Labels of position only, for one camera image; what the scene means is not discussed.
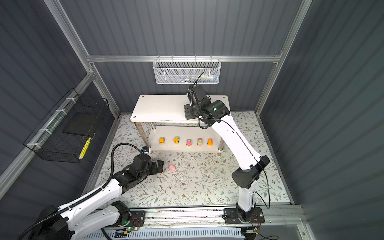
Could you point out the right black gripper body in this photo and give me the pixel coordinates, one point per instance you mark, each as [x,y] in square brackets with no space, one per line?
[190,113]

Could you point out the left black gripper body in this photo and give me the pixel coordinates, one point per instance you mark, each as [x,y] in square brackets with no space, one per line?
[151,169]

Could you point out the orange green mixer truck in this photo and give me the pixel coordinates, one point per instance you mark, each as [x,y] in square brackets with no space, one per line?
[161,140]

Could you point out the pink green mixer truck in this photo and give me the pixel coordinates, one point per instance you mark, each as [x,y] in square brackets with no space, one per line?
[189,142]

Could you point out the orange toy car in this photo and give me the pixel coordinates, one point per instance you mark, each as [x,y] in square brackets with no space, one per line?
[210,142]

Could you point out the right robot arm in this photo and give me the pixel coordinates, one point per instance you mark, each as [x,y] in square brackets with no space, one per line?
[217,116]

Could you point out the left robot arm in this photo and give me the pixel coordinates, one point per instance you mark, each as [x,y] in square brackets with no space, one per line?
[50,225]

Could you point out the white two-tier shelf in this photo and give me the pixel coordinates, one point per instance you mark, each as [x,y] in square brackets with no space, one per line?
[158,116]

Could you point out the items in white basket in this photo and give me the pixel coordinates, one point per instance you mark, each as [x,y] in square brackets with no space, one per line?
[206,79]

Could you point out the yellow green marker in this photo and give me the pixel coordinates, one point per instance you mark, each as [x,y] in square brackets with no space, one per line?
[85,148]

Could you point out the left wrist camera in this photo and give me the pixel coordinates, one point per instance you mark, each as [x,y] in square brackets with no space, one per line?
[145,149]

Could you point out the white wire mesh basket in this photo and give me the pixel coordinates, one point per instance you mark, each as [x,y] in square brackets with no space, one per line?
[169,73]

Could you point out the black wire basket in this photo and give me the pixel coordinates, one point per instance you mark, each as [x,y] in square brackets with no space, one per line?
[62,137]

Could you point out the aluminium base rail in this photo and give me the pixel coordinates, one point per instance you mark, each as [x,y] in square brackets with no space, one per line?
[204,216]

